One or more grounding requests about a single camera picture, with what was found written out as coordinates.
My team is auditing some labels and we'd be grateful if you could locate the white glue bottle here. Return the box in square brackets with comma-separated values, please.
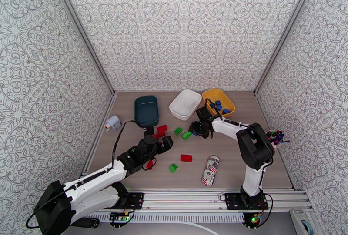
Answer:
[105, 115, 122, 132]

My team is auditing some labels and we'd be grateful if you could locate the grey metal bracket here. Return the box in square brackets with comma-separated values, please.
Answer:
[289, 209, 316, 235]

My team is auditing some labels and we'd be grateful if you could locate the aluminium table edge rail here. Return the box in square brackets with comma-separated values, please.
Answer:
[81, 93, 117, 175]
[254, 93, 297, 190]

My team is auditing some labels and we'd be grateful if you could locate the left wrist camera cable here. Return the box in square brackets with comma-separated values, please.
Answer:
[112, 120, 145, 168]

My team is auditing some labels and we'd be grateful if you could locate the black handheld device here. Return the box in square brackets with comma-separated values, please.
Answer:
[71, 217, 100, 229]

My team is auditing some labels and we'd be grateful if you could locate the flag print pencil case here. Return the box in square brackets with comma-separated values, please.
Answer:
[201, 155, 220, 187]

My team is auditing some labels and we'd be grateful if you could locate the white slotted cable duct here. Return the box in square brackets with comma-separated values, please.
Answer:
[81, 213, 245, 223]

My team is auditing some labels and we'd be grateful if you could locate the yellow plastic container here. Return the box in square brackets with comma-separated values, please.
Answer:
[201, 88, 236, 120]

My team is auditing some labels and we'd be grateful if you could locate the dark teal plastic container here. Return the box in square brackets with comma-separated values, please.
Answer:
[134, 95, 161, 129]

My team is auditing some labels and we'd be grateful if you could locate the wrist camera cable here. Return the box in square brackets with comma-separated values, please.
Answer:
[204, 98, 226, 121]
[112, 120, 145, 168]

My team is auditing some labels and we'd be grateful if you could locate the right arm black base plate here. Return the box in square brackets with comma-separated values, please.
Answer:
[225, 192, 269, 211]

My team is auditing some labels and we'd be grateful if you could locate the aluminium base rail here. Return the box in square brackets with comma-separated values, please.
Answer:
[57, 189, 313, 214]

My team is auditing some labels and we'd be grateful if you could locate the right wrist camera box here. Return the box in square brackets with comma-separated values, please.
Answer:
[196, 106, 212, 120]

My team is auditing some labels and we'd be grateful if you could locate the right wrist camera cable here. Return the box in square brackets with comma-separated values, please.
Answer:
[204, 98, 226, 121]

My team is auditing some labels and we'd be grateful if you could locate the white plastic container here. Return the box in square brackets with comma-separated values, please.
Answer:
[168, 89, 203, 121]

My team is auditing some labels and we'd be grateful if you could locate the aluminium frame post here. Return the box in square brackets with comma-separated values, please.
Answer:
[47, 0, 116, 96]
[253, 0, 321, 95]

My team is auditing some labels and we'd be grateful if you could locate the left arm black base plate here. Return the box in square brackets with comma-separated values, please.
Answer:
[100, 192, 145, 210]

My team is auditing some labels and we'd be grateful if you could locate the pink cup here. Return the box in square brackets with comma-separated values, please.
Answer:
[265, 129, 284, 149]

